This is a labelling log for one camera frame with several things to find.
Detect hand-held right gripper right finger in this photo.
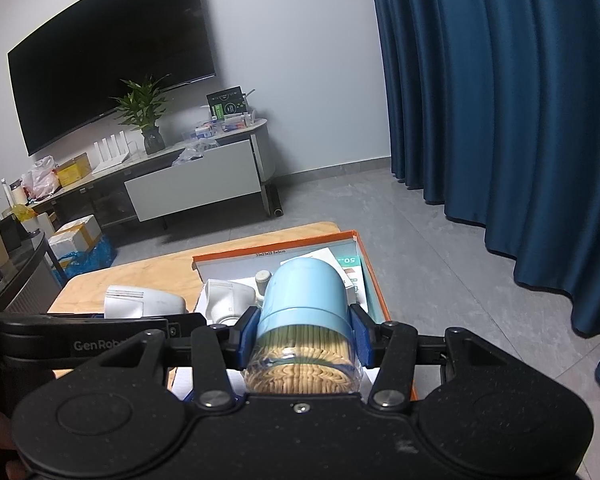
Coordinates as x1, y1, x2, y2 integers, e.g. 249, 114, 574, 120
349, 304, 506, 408

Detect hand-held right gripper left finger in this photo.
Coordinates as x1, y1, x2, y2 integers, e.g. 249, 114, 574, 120
92, 305, 262, 408

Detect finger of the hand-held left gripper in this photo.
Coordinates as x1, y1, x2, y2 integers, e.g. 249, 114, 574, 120
45, 311, 207, 341

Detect white mosquito repellent heater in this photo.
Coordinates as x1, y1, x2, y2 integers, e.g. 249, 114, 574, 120
104, 285, 187, 320
200, 279, 260, 326

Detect orange-rimmed white cardboard box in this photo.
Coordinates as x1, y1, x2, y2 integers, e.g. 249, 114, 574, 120
170, 230, 418, 403

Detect toothpick jar with blue lid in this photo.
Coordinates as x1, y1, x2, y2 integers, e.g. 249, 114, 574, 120
242, 255, 365, 396

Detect person's left hand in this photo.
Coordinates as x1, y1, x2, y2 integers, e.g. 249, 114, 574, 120
0, 402, 28, 480

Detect clear repellent liquid bottle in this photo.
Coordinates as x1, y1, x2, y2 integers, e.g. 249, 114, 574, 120
254, 270, 273, 306

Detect green and white carton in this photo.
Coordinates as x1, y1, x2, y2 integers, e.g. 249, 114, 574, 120
330, 254, 371, 311

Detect black glass coffee table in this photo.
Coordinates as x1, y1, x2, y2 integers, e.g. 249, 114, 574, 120
0, 230, 63, 316

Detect blue wrapped packs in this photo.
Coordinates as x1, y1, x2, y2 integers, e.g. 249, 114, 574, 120
55, 235, 117, 281

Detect white carton with yellow tape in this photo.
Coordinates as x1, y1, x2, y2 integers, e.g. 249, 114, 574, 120
47, 214, 102, 256

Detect black stand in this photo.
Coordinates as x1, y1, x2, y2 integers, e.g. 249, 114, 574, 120
0, 212, 23, 253

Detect yellow plastic bag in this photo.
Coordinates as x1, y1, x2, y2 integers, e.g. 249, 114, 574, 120
11, 202, 37, 233

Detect yellow box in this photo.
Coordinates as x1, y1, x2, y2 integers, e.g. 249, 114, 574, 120
56, 152, 92, 188

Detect white router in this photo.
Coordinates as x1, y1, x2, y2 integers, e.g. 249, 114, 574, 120
91, 130, 133, 175

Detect white plastic bag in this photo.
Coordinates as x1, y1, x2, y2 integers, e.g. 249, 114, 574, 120
21, 156, 61, 200

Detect clear plastic packaging pile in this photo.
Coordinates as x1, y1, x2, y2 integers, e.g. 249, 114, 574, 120
171, 141, 220, 167

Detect television cabinet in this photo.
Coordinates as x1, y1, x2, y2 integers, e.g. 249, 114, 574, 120
15, 117, 273, 233

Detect potted plant in dark vase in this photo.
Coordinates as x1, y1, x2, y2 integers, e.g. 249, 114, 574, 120
109, 74, 173, 156

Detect pile of small boxes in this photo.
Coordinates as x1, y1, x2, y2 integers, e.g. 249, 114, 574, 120
182, 110, 261, 141

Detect green and black box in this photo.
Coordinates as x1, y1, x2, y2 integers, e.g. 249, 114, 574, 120
206, 85, 249, 122

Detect blue curtain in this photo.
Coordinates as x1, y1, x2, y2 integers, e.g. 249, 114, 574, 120
366, 0, 600, 401

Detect black television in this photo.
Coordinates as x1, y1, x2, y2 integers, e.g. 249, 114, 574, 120
6, 0, 217, 157

